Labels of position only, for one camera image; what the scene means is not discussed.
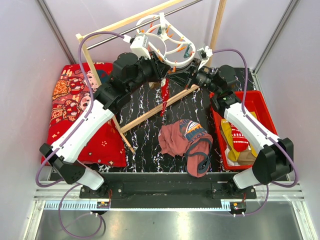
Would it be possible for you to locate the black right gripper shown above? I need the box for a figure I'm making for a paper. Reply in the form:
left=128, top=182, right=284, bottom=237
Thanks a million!
left=166, top=58, right=221, bottom=95

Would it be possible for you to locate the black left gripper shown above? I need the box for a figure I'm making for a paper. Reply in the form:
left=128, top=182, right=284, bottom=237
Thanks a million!
left=127, top=51, right=171, bottom=94

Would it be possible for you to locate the red patterned sock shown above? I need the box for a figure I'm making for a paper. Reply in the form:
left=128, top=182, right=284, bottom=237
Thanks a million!
left=229, top=123, right=250, bottom=152
left=160, top=78, right=170, bottom=117

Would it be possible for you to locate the white plastic clip hanger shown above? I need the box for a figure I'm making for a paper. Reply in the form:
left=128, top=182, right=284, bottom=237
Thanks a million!
left=136, top=12, right=196, bottom=69

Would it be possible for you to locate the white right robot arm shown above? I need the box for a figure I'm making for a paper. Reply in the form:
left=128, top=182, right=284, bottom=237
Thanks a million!
left=167, top=61, right=295, bottom=199

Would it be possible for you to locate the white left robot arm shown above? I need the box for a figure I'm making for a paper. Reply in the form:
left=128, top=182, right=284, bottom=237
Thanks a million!
left=39, top=52, right=170, bottom=198

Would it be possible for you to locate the metal hanging rod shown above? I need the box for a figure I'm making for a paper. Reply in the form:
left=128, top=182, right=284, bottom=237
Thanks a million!
left=87, top=0, right=203, bottom=50

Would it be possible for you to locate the maroon printed shirt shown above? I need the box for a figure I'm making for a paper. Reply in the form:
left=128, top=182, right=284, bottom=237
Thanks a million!
left=158, top=119, right=213, bottom=178

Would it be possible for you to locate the red plastic bin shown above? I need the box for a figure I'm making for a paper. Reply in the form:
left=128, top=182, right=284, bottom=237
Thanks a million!
left=210, top=90, right=278, bottom=171

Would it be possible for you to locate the red patterned pillow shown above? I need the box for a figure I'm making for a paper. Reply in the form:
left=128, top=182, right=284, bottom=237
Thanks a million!
left=46, top=63, right=127, bottom=168

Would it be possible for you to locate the yellow sock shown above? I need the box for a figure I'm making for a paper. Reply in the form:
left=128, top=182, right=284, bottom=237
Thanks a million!
left=220, top=118, right=258, bottom=166

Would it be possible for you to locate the plain brown sock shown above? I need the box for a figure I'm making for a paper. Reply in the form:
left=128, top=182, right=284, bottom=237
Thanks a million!
left=237, top=148, right=257, bottom=166

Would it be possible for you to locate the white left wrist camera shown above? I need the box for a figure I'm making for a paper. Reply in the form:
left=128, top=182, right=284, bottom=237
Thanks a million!
left=129, top=34, right=151, bottom=60

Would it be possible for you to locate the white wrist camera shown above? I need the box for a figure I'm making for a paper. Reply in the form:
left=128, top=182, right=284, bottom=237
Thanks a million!
left=129, top=34, right=151, bottom=60
left=196, top=46, right=213, bottom=69

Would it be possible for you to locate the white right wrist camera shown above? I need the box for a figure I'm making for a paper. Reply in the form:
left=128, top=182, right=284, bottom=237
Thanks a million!
left=196, top=46, right=213, bottom=69

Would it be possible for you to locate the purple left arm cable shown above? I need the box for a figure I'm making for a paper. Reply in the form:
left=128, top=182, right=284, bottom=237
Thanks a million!
left=35, top=31, right=132, bottom=238

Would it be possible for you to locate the wooden drying rack frame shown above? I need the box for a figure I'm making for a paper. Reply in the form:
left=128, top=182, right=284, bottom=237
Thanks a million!
left=74, top=0, right=227, bottom=154

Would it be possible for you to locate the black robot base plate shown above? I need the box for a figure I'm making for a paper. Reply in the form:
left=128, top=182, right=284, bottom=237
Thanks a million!
left=79, top=172, right=257, bottom=210

